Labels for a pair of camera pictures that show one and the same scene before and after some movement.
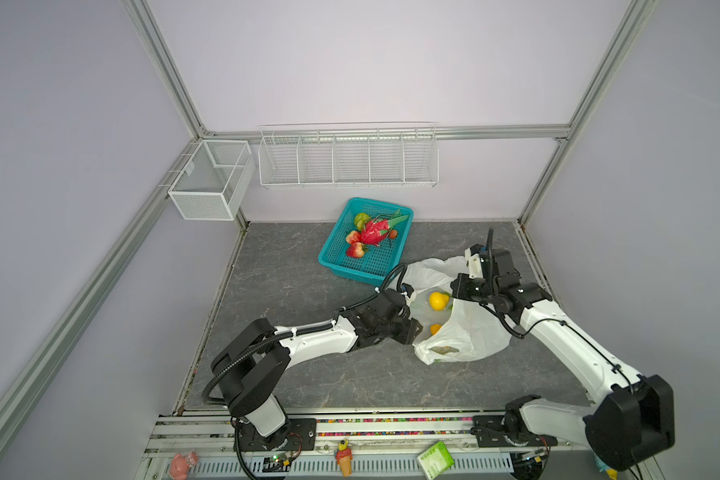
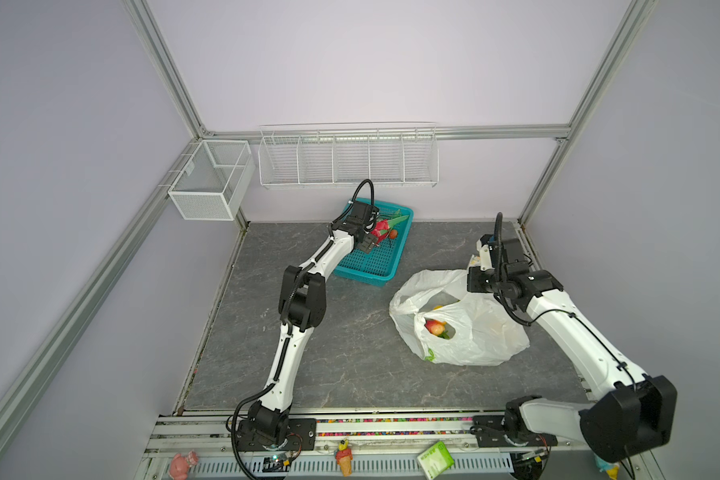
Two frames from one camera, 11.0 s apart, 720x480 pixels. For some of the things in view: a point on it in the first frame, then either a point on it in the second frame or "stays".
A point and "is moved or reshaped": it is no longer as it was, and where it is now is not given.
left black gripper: [408, 333] to [368, 243]
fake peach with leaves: [357, 250] is moved or reshaped
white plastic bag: [452, 328] is moved or reshaped
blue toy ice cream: [611, 473] stays
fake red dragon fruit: [376, 230] stays
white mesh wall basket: [214, 180] stays
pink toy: [180, 464] stays
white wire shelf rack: [348, 155] stays
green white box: [435, 461] stays
